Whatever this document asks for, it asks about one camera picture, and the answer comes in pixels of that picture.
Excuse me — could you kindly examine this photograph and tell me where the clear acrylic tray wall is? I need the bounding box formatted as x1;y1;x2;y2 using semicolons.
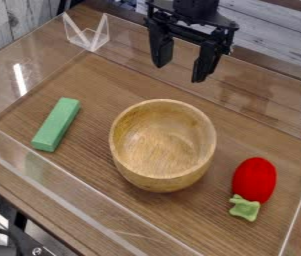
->
0;130;202;256

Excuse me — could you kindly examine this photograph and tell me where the green rectangular block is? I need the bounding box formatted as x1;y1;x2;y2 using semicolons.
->
31;97;80;152

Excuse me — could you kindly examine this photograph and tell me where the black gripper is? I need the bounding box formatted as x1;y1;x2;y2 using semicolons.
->
145;0;239;83

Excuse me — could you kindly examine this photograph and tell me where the black table leg bracket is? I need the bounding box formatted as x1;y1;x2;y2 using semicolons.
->
8;210;55;256

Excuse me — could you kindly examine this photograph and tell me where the brown wooden bowl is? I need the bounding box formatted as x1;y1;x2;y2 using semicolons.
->
108;99;217;193

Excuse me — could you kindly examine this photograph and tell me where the red felt strawberry toy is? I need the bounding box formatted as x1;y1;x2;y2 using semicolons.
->
229;157;277;222

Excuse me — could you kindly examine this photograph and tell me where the clear acrylic corner bracket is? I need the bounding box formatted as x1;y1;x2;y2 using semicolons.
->
62;13;110;52

